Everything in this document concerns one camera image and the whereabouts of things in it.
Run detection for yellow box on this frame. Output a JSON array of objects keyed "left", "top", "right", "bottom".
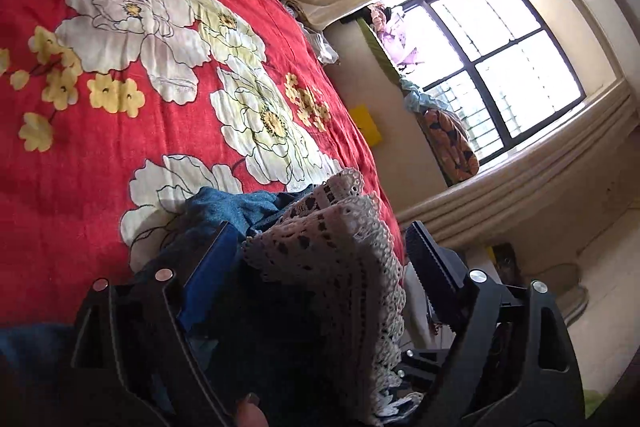
[{"left": 349, "top": 104, "right": 383, "bottom": 147}]

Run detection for red floral blanket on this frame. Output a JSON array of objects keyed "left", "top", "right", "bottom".
[{"left": 1, "top": 0, "right": 383, "bottom": 326}]

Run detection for black framed window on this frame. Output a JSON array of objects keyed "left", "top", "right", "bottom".
[{"left": 396, "top": 0, "right": 586, "bottom": 164}]

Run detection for orange patterned cushion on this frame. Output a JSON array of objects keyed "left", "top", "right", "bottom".
[{"left": 416, "top": 108, "right": 480, "bottom": 186}]

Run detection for left hand red nails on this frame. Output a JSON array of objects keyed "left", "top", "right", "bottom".
[{"left": 234, "top": 392, "right": 268, "bottom": 427}]

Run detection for blue denim pants lace trim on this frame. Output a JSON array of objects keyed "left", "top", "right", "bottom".
[{"left": 1, "top": 169, "right": 423, "bottom": 426}]

